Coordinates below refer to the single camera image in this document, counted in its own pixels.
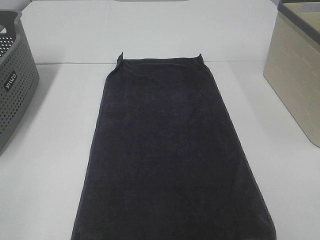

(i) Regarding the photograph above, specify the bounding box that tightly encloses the dark navy towel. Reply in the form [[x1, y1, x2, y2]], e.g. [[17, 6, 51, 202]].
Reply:
[[71, 55, 277, 240]]

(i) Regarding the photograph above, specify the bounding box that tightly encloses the beige storage box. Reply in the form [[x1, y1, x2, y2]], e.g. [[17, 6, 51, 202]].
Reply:
[[263, 0, 320, 146]]

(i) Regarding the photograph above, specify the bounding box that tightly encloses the grey perforated plastic basket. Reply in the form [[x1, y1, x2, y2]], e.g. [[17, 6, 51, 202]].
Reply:
[[0, 9, 40, 150]]

